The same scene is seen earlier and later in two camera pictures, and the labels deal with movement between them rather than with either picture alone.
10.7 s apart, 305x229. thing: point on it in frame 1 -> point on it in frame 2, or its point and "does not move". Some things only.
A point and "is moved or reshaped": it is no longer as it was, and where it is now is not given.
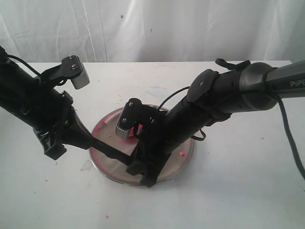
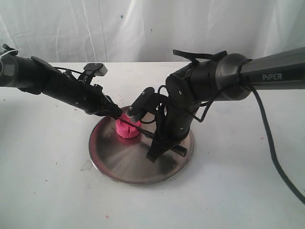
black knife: [109, 151] is moved or reshaped
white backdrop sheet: [154, 31] does not move
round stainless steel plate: [105, 127] does not move
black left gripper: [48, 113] -> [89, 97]
